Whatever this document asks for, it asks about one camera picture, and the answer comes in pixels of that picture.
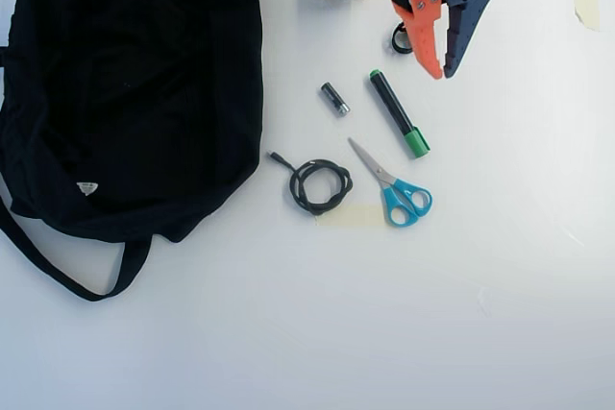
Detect coiled black cable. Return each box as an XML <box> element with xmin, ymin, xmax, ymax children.
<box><xmin>266</xmin><ymin>150</ymin><xmax>356</xmax><ymax>217</ymax></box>

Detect black AA battery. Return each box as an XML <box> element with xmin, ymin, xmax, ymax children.
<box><xmin>320</xmin><ymin>82</ymin><xmax>352</xmax><ymax>118</ymax></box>

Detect beige masking tape piece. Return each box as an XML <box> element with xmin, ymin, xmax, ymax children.
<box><xmin>571</xmin><ymin>0</ymin><xmax>604</xmax><ymax>34</ymax></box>
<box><xmin>314</xmin><ymin>204</ymin><xmax>386</xmax><ymax>229</ymax></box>

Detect black marker green cap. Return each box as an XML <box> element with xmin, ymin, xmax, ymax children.
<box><xmin>368</xmin><ymin>68</ymin><xmax>431</xmax><ymax>160</ymax></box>

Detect blue handled scissors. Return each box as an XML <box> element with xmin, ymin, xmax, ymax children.
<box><xmin>347</xmin><ymin>136</ymin><xmax>433</xmax><ymax>229</ymax></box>

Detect black fabric bag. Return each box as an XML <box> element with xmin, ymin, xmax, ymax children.
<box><xmin>0</xmin><ymin>0</ymin><xmax>265</xmax><ymax>303</ymax></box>

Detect black ring-shaped cap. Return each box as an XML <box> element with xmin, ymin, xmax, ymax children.
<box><xmin>388</xmin><ymin>20</ymin><xmax>413</xmax><ymax>55</ymax></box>

